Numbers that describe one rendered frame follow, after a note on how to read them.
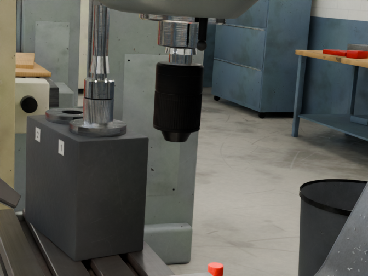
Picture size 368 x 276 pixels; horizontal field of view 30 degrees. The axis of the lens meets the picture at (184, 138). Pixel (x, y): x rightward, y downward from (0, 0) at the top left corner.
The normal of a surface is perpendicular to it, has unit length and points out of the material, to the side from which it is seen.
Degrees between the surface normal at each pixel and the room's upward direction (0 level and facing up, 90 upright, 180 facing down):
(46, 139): 90
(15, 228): 0
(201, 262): 0
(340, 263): 63
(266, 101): 90
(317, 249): 93
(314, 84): 90
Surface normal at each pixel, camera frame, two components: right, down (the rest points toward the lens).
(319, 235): -0.76, 0.14
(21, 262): 0.06, -0.98
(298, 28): 0.37, 0.21
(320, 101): -0.93, 0.02
